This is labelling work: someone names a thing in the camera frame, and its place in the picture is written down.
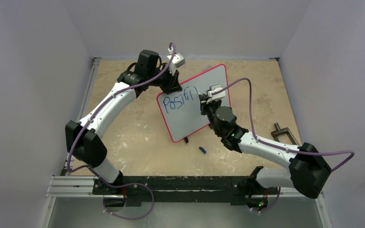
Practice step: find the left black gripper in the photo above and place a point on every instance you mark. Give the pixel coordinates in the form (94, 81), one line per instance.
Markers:
(173, 85)

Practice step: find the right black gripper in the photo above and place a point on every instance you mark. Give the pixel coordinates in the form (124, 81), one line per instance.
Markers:
(205, 104)

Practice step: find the red framed whiteboard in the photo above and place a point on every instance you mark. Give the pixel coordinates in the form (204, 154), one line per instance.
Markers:
(181, 110)

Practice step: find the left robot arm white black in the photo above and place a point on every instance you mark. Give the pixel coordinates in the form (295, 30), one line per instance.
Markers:
(83, 138)

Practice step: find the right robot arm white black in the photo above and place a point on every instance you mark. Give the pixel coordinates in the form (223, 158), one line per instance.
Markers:
(308, 171)

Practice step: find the dark metal clamp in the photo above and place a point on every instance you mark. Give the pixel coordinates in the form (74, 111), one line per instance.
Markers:
(283, 131)

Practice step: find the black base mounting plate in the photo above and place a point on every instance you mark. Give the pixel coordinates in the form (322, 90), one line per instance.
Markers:
(235, 190)

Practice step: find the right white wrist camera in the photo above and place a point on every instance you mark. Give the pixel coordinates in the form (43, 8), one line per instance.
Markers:
(215, 93)

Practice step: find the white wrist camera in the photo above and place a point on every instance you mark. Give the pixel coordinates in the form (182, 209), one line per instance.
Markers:
(177, 60)
(215, 93)

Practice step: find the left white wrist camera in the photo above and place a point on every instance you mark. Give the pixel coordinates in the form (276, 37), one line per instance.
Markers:
(177, 60)

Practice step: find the aluminium frame rail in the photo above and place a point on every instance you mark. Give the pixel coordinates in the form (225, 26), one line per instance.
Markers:
(65, 185)

